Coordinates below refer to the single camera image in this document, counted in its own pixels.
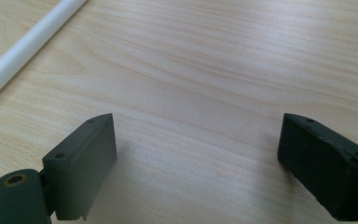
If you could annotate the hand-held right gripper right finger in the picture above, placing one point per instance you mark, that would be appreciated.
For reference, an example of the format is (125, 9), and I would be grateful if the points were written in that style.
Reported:
(323, 168)

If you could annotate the white plastic tube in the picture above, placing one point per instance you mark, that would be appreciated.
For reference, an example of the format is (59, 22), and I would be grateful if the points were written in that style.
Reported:
(21, 49)

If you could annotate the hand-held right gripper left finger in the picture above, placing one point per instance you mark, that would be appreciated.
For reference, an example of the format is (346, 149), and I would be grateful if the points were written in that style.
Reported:
(80, 168)

